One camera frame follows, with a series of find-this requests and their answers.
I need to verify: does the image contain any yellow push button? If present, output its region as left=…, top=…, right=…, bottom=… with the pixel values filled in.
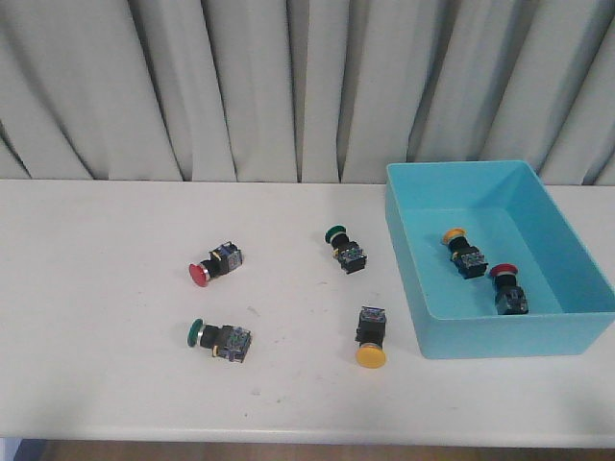
left=355, top=306, right=386, bottom=369
left=442, top=228, right=488, bottom=279

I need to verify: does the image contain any red push button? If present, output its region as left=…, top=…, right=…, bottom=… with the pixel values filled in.
left=188, top=241, right=243, bottom=287
left=489, top=263, right=529, bottom=315

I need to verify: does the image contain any blue plastic box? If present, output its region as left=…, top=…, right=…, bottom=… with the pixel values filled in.
left=385, top=160, right=614, bottom=359

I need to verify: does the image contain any green push button upper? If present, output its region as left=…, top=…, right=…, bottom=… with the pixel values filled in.
left=324, top=225, right=367, bottom=275

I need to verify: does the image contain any green push button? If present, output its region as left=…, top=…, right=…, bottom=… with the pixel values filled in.
left=186, top=318, right=253, bottom=363
left=324, top=225, right=367, bottom=275

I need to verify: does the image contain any green push button lower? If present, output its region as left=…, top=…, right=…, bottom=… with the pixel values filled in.
left=186, top=318, right=253, bottom=363

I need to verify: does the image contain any grey pleated curtain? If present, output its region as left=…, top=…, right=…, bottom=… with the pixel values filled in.
left=1, top=1, right=614, bottom=185

